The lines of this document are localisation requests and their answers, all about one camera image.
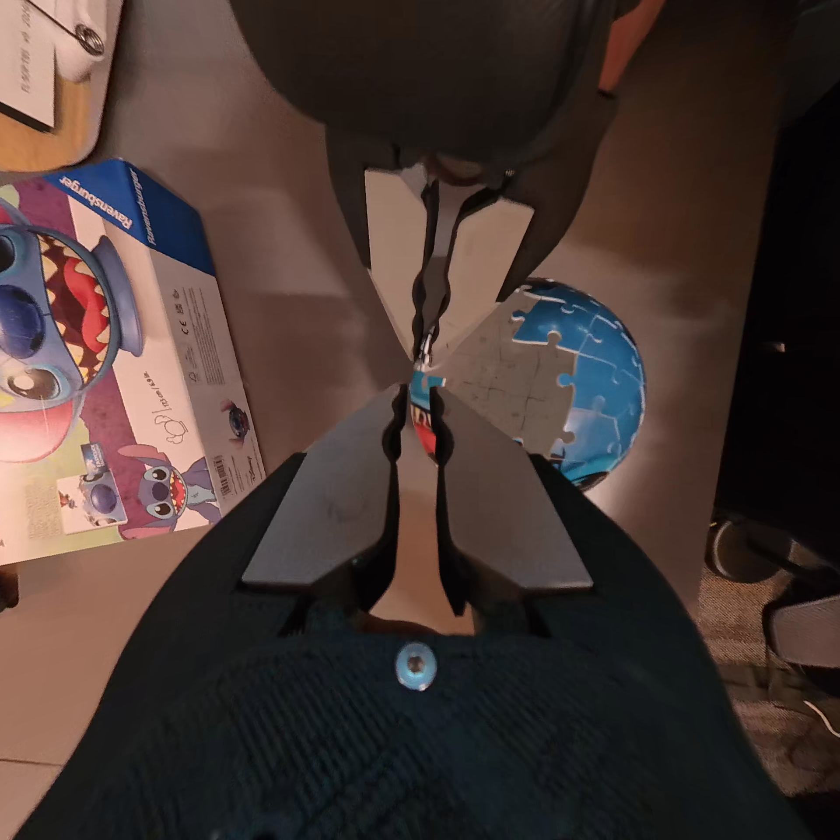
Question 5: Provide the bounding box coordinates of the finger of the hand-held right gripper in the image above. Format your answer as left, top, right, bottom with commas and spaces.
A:
363, 164, 441, 361
427, 187, 537, 362

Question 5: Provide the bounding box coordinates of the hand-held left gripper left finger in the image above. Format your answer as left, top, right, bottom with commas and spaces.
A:
241, 386, 403, 614

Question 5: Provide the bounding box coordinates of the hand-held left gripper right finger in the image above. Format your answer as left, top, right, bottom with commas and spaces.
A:
430, 386, 595, 616

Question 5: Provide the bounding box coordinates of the red and blue puzzle piece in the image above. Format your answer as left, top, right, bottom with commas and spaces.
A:
408, 364, 448, 468

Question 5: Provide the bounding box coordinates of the blue puzzle ball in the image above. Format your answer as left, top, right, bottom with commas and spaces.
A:
436, 279, 647, 493

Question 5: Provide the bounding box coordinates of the person's right forearm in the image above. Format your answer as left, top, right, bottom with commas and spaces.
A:
598, 0, 665, 93

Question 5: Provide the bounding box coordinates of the cartoon printed puzzle box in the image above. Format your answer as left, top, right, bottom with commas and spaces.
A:
0, 157, 266, 565

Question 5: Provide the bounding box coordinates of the person's right hand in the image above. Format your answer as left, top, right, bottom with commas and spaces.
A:
427, 154, 490, 186

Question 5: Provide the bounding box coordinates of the white device with metal nut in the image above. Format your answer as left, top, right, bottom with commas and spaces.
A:
56, 0, 126, 83

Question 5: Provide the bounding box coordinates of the round wooden board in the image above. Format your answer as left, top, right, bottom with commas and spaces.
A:
0, 0, 126, 175

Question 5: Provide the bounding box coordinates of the white printed card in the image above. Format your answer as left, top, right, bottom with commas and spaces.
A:
0, 0, 74, 132

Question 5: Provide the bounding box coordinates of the white cable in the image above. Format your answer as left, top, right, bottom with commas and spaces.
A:
804, 697, 840, 737

